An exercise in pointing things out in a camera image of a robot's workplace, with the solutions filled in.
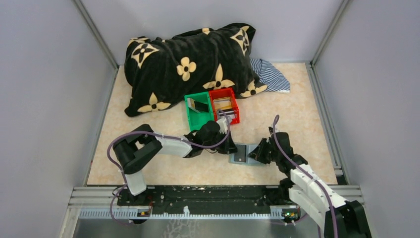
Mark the green plastic bin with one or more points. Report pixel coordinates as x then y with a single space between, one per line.
197 120

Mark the black floral blanket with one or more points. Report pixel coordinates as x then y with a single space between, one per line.
161 72

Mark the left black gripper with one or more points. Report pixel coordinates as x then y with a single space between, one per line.
229 147

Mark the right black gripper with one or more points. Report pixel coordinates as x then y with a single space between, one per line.
257 153

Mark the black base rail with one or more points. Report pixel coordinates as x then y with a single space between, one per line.
213 200

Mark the blue striped cloth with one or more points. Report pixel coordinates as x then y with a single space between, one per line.
270 76

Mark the red plastic bin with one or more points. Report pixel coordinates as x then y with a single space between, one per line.
225 92

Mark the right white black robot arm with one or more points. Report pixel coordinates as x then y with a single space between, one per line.
335 216

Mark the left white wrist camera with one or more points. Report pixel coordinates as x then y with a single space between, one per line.
224 124

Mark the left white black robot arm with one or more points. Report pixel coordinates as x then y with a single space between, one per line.
132 151

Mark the card in green bin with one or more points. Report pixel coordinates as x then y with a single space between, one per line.
191 104

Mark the cards in red bin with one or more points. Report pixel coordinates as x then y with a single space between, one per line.
226 105

